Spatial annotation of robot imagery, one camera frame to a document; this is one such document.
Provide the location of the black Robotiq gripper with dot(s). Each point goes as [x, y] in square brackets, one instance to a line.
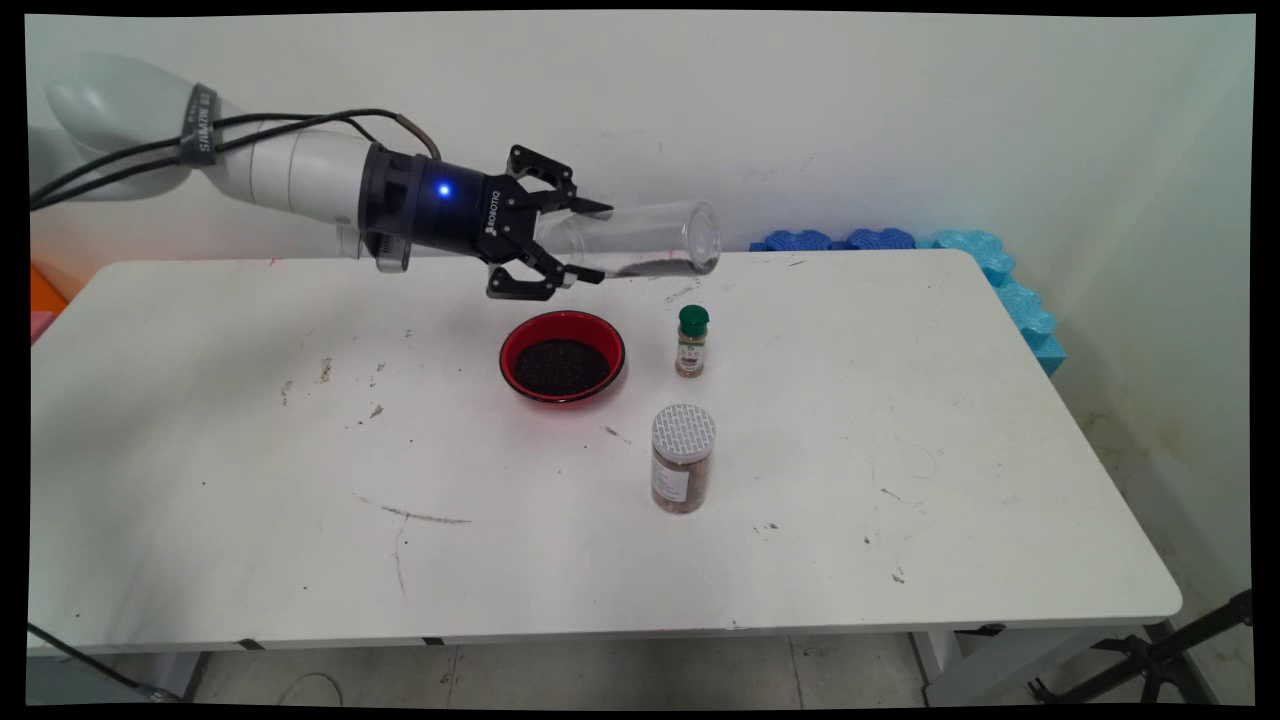
[460, 215]

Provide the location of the clear glass cup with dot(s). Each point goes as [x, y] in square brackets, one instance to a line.
[650, 235]

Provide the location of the black seeds heap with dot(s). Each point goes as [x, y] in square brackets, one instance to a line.
[560, 367]
[660, 267]

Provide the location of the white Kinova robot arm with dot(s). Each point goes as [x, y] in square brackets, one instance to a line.
[290, 170]

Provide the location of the red bowl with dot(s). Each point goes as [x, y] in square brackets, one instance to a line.
[512, 350]

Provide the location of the small green-capped spice bottle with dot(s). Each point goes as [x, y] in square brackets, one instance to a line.
[692, 335]

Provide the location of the spice jar with white lid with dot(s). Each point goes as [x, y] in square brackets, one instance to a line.
[683, 440]

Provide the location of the cyan foam piece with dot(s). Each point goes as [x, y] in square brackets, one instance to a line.
[970, 250]
[1025, 310]
[1050, 355]

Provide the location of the orange object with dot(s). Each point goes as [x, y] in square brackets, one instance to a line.
[45, 290]

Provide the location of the pink object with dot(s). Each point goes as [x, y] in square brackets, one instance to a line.
[40, 327]

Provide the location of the white table leg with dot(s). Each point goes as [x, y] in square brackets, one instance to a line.
[178, 675]

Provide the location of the black tripod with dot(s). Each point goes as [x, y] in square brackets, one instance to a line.
[1160, 655]

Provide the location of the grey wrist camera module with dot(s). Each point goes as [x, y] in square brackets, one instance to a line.
[390, 255]

